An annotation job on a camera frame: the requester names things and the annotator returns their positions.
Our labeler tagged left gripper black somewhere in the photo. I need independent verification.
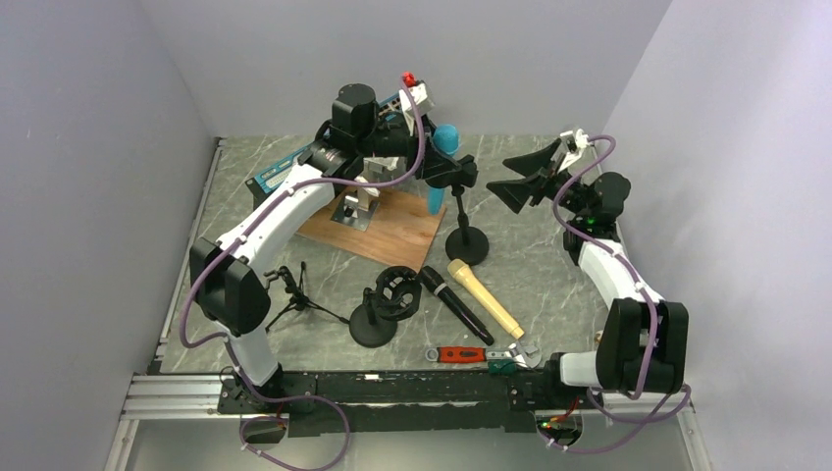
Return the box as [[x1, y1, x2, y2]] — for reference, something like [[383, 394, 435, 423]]
[[359, 113, 463, 182]]

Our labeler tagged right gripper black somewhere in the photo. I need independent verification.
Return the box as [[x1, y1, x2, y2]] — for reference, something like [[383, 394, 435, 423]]
[[487, 139, 590, 219]]

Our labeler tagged black clip mic stand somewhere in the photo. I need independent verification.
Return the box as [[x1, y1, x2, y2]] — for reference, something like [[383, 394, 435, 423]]
[[444, 154, 490, 266]]

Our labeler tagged beige gold microphone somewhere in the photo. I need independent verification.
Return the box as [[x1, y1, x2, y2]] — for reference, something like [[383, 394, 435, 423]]
[[447, 259, 525, 340]]

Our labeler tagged black microphone blue foam head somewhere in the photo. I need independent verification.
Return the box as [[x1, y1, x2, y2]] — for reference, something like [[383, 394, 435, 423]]
[[417, 265, 494, 346]]

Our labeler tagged black round base mic stand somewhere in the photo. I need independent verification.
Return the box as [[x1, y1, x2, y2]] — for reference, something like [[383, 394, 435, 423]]
[[348, 266, 422, 348]]

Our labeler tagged black tripod shock mount stand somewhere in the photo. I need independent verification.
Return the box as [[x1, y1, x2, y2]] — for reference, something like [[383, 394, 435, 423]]
[[264, 260, 349, 333]]

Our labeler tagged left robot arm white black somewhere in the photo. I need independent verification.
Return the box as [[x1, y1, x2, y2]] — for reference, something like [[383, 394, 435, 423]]
[[182, 79, 477, 412]]

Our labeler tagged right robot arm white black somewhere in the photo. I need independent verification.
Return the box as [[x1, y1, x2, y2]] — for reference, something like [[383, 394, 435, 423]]
[[487, 136, 689, 407]]

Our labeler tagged brown wooden board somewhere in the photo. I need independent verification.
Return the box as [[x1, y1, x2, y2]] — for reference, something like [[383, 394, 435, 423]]
[[297, 189, 446, 270]]

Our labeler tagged green small connector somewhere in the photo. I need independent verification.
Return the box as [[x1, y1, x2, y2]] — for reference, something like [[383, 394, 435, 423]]
[[488, 360, 518, 376]]

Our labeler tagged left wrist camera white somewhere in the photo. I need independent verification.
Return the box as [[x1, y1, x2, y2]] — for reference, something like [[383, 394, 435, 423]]
[[398, 72, 435, 133]]

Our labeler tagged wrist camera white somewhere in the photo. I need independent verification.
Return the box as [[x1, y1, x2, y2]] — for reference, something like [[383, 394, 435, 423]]
[[398, 72, 435, 133], [553, 128, 590, 173]]

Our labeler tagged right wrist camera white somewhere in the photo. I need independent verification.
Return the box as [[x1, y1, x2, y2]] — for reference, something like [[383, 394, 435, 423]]
[[553, 128, 590, 173]]

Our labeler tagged blue network switch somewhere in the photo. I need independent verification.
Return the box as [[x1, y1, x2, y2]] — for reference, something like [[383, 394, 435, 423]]
[[245, 96, 401, 207]]

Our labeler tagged white silver bracket fixture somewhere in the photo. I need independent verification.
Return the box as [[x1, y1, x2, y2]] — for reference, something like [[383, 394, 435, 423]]
[[331, 157, 402, 232]]

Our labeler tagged red handled adjustable wrench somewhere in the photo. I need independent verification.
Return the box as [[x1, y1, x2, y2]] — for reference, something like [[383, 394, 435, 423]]
[[425, 341, 542, 369]]

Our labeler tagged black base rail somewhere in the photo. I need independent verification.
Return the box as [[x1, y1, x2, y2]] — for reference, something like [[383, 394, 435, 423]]
[[215, 367, 590, 438]]

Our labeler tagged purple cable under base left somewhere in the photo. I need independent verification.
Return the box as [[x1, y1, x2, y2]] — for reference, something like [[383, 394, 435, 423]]
[[238, 392, 352, 471]]

